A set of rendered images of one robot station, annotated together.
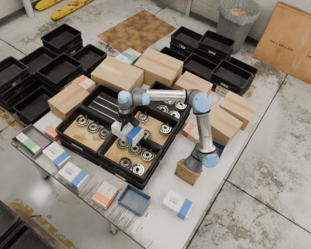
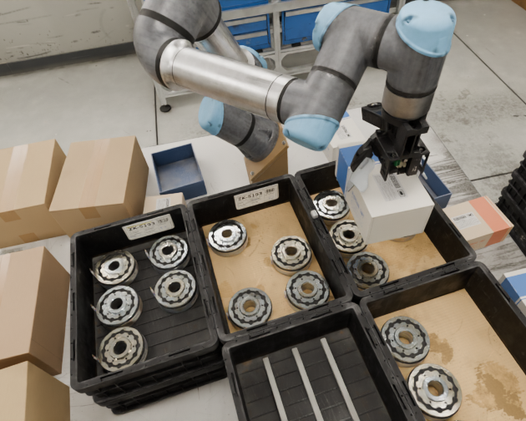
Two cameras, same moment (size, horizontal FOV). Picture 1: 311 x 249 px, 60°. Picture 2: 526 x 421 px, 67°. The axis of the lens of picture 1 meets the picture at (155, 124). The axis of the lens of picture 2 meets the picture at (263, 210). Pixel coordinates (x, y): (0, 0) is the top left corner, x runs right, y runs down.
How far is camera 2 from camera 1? 1.89 m
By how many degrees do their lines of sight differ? 65
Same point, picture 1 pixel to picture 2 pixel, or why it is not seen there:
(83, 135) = (483, 393)
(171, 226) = (367, 130)
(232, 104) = (22, 185)
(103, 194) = (479, 216)
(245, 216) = not seen: hidden behind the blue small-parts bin
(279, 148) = not seen: hidden behind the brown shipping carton
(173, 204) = (348, 128)
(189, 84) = (2, 313)
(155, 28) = not seen: outside the picture
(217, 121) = (104, 174)
